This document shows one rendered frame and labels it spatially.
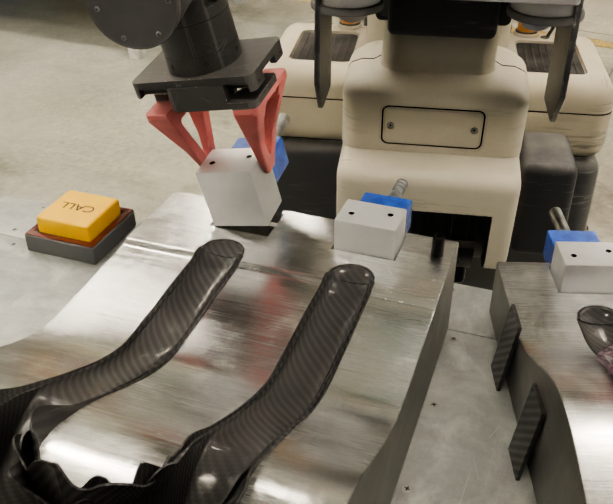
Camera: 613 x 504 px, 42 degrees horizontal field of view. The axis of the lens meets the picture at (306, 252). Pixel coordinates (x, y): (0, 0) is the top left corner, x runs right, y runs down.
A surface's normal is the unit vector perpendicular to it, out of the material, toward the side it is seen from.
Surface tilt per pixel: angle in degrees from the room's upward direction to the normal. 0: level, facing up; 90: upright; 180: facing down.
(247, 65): 13
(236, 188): 98
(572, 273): 90
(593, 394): 7
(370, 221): 0
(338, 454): 28
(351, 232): 90
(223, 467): 19
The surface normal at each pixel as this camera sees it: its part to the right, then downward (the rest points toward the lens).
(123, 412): 0.14, -0.97
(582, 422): 0.00, -0.76
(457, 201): -0.15, 0.65
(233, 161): -0.23, -0.78
